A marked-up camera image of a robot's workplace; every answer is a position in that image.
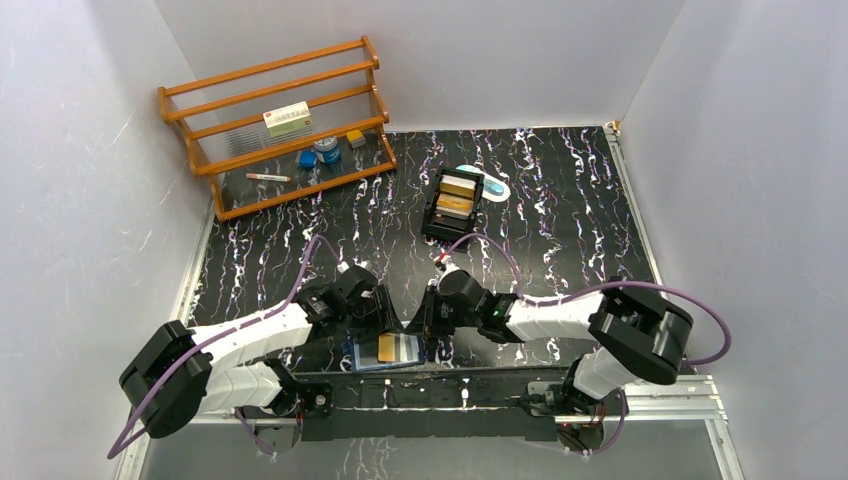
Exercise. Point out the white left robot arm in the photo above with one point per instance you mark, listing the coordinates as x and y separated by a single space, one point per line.
225 358

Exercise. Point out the gold credit card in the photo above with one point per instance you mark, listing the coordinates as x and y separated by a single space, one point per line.
395 348

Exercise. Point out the orange white marker pen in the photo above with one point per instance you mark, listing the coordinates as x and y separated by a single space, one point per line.
269 177

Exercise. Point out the black card box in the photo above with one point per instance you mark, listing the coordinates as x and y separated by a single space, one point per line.
441 227

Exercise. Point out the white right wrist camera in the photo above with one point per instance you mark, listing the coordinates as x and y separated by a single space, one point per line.
445 264

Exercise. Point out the white green small box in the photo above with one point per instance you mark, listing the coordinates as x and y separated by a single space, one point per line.
288 119

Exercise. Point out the blue round tin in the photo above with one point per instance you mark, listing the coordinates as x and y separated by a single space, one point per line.
327 150

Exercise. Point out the orange wooden shelf rack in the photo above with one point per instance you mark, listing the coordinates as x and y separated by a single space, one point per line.
219 119

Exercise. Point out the yellow grey small block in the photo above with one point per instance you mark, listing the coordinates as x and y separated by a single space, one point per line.
355 138

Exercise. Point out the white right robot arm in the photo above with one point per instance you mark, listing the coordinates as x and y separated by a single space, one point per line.
640 334

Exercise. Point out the blue leather card holder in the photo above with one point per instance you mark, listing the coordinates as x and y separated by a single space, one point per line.
363 357

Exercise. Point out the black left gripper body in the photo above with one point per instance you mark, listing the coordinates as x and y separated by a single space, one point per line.
386 312

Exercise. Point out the blue small cap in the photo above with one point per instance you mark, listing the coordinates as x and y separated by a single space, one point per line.
307 159

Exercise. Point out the white card stack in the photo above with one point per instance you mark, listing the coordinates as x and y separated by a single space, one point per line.
459 182

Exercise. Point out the teal oval blister pack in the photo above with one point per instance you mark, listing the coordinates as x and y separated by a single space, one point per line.
494 190

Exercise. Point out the gold card in box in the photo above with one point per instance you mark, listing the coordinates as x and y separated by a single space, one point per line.
454 201

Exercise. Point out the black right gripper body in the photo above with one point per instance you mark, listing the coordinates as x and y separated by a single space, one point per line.
448 318

